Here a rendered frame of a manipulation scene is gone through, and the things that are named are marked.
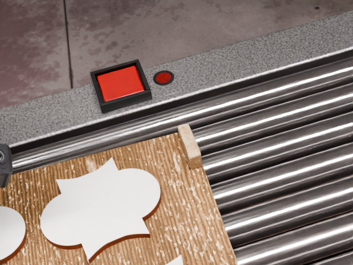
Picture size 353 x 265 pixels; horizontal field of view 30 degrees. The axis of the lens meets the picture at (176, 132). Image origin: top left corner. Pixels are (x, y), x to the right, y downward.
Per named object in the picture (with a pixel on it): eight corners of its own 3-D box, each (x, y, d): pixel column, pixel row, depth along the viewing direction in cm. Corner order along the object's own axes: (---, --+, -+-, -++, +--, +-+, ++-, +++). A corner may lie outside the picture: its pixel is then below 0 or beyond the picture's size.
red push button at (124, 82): (97, 82, 100) (96, 75, 99) (136, 71, 100) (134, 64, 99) (106, 109, 96) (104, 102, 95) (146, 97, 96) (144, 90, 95)
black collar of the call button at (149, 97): (92, 80, 100) (89, 71, 99) (139, 67, 101) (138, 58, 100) (102, 114, 95) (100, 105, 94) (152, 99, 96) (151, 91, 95)
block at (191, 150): (178, 138, 88) (176, 124, 85) (191, 135, 88) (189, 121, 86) (189, 171, 84) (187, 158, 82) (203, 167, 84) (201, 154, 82)
